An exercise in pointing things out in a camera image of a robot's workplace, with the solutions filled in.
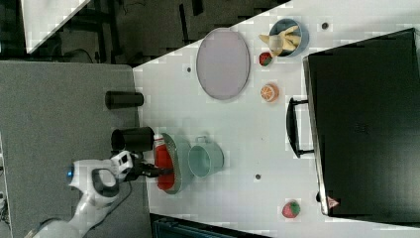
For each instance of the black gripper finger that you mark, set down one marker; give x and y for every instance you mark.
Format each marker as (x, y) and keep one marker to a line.
(152, 175)
(157, 170)

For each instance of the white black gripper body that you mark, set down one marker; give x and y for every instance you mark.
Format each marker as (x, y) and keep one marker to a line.
(125, 165)

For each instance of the red ketchup bottle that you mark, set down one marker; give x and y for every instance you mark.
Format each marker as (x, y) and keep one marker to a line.
(165, 180)

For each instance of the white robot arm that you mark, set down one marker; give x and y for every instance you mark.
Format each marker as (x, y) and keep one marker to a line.
(99, 184)

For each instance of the green oval strainer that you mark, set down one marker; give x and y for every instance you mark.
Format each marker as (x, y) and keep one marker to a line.
(178, 148)

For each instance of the green mug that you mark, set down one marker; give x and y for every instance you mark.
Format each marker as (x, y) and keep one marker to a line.
(205, 158)

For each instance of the small black cup holder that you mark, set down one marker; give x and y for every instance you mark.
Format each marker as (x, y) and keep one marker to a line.
(123, 99)

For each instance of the lilac round plate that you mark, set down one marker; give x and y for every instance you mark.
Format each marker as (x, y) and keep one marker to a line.
(223, 64)

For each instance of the red strawberry near oven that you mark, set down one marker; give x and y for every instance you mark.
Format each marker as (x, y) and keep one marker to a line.
(291, 209)

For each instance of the orange slice toy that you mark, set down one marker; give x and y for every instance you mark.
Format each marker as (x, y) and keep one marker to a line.
(269, 92)

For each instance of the red strawberry near bowl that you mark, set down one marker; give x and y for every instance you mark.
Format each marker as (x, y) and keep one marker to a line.
(265, 59)

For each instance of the white side table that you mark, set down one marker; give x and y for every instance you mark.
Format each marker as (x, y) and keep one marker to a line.
(42, 18)

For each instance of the peeled banana toy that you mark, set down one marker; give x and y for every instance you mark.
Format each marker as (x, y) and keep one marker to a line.
(284, 41)

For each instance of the blue bowl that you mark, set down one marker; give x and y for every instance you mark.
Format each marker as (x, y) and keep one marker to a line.
(301, 32)

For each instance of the black steel toaster oven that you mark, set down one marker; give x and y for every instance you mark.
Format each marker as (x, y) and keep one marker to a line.
(364, 109)

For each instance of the black frame rail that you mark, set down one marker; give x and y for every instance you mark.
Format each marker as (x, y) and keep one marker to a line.
(169, 227)

